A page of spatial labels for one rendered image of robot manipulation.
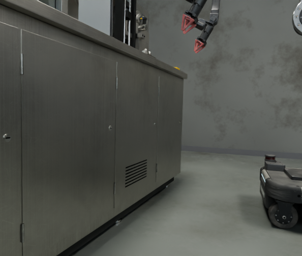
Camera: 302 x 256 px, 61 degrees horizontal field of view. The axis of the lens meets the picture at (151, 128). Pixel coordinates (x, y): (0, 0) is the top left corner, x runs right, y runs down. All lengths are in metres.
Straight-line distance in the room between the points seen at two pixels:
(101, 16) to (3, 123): 1.12
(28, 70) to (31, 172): 0.30
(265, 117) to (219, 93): 0.71
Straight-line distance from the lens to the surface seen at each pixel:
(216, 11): 2.04
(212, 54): 4.02
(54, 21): 0.89
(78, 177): 1.01
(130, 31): 1.64
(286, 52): 4.06
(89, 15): 1.79
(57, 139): 0.91
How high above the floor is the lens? 0.60
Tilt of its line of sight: 4 degrees down
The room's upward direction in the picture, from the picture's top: 2 degrees clockwise
